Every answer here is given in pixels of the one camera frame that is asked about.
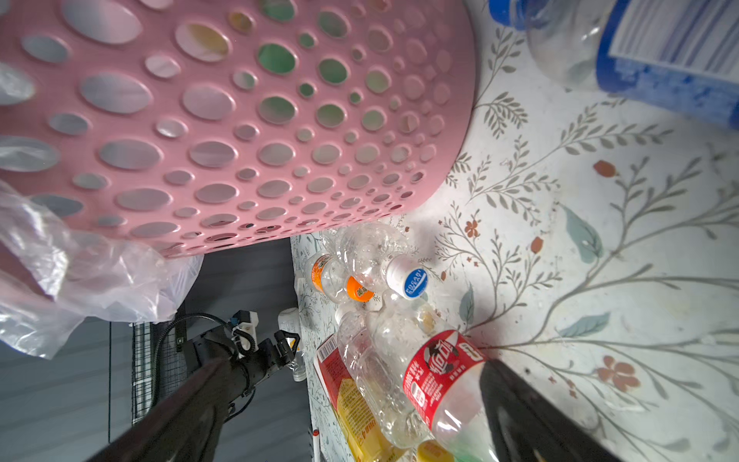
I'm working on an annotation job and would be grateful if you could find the blue label clear bottle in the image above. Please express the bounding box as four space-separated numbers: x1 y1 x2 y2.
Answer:
489 0 738 129

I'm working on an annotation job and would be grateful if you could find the pink perforated plastic bin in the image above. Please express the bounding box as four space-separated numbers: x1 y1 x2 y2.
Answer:
1 1 477 257

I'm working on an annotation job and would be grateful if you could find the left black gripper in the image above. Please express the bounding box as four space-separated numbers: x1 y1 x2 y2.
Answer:
184 327 289 402

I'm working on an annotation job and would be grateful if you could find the yellow red tea bottle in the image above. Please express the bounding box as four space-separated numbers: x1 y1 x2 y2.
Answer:
314 335 406 462

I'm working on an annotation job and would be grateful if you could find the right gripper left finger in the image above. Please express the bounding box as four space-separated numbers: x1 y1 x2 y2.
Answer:
90 359 230 462

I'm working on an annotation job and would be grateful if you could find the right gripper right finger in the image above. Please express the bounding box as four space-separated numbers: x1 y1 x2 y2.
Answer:
479 360 618 462

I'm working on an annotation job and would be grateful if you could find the clear crushed bottle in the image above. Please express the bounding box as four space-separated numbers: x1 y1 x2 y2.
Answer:
335 303 431 450

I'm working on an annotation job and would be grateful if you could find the orange label clear bottle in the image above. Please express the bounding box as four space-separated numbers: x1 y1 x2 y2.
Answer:
305 252 375 304

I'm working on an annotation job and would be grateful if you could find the clear ribbed bottle white cap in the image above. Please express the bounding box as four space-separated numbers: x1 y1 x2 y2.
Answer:
323 221 429 300

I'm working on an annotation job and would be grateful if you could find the black wire mesh basket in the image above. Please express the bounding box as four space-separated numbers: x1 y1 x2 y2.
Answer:
106 323 187 443

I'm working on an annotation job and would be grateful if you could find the red label clear bottle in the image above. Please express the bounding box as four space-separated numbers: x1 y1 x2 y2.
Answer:
369 291 498 461

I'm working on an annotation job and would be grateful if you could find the red white pen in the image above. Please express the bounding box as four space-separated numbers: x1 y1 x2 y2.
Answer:
312 429 321 462

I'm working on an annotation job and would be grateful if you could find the clear plastic bin liner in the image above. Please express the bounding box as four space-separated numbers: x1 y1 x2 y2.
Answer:
1 183 203 359

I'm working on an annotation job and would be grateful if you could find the green soda bottle yellow cap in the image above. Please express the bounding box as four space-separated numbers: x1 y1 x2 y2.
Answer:
415 440 498 462

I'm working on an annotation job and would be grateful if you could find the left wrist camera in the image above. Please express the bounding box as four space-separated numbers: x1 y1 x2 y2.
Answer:
229 310 259 356

